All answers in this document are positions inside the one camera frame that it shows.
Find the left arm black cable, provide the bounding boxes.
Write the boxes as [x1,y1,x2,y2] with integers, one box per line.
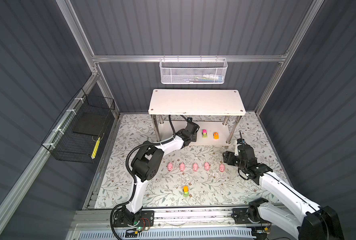
[110,114,177,240]

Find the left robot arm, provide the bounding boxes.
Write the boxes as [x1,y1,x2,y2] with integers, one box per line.
[124,120,200,215]

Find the pens in white basket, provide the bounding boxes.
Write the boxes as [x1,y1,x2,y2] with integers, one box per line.
[184,75,224,84]

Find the white two-tier shelf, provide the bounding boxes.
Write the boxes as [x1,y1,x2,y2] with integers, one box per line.
[148,89,247,146]

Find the green orange mixer toy truck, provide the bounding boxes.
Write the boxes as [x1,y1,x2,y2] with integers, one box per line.
[183,186,190,197]

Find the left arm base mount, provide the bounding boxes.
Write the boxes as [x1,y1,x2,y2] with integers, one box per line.
[113,210,155,228]

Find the green pink mixer toy truck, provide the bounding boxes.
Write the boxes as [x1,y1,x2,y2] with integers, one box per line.
[202,129,208,138]

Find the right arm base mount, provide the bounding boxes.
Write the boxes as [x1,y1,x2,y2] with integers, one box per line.
[231,207,270,224]

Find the white cable duct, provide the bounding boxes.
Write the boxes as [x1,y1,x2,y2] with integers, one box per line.
[77,226,254,240]

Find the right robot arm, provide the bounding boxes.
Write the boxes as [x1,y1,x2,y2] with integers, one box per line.
[223,140,344,240]

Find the yellow tag on basket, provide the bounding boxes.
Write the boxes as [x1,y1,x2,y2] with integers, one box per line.
[91,137,101,160]

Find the orange toy bulldozer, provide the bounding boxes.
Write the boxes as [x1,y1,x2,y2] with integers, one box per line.
[213,132,220,140]

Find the black wire basket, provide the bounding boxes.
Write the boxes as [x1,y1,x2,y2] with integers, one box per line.
[42,90,116,164]

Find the white wire mesh basket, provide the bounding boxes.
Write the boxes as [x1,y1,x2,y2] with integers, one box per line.
[159,58,228,85]

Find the pink pig toy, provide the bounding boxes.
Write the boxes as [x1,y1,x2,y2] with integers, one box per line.
[167,163,173,172]
[204,162,211,171]
[219,164,226,173]
[180,163,185,172]
[193,163,199,172]

